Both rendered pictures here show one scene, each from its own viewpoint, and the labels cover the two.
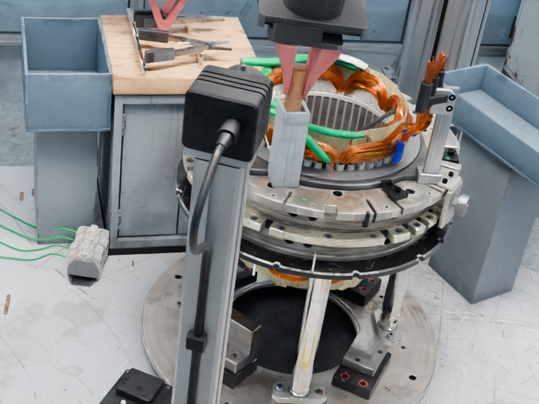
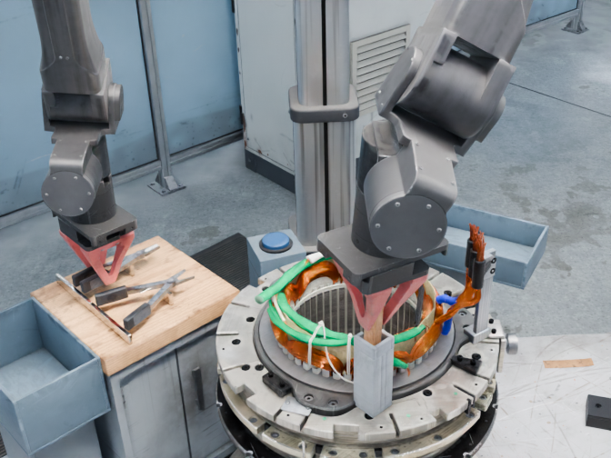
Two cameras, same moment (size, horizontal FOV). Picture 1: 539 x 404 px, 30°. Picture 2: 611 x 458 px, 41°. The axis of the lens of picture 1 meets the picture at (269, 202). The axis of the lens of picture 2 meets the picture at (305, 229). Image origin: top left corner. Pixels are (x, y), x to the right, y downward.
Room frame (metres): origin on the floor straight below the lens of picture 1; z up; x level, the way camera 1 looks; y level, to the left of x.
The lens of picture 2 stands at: (0.36, 0.29, 1.69)
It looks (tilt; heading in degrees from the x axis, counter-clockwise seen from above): 32 degrees down; 336
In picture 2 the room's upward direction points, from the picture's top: 2 degrees counter-clockwise
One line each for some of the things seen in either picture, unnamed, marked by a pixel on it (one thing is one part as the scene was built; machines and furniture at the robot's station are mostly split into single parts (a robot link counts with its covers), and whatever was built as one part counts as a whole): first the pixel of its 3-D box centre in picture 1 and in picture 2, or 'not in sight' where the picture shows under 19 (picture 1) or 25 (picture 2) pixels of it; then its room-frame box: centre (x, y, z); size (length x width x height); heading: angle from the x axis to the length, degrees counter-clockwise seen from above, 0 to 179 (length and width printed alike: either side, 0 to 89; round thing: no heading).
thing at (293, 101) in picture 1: (294, 92); (373, 323); (0.90, -0.01, 1.20); 0.02 x 0.02 x 0.06
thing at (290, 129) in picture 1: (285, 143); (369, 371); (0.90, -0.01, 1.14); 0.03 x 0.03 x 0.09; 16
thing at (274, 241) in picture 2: not in sight; (275, 240); (1.31, -0.08, 1.04); 0.04 x 0.04 x 0.01
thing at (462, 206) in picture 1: (463, 205); (512, 343); (0.93, -0.21, 1.08); 0.03 x 0.01 x 0.03; 154
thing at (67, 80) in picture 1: (64, 136); (46, 431); (1.20, 0.30, 0.92); 0.17 x 0.11 x 0.28; 18
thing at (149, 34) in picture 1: (153, 35); (111, 295); (1.22, 0.18, 1.09); 0.04 x 0.01 x 0.02; 93
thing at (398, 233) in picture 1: (397, 232); (480, 399); (0.89, -0.14, 1.06); 0.02 x 0.02 x 0.01; 36
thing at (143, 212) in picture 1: (172, 142); (149, 381); (1.24, 0.15, 0.91); 0.19 x 0.19 x 0.26; 18
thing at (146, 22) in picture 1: (150, 22); (95, 281); (1.26, 0.20, 1.09); 0.04 x 0.01 x 0.02; 109
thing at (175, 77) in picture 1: (179, 53); (135, 298); (1.24, 0.15, 1.05); 0.20 x 0.19 x 0.02; 108
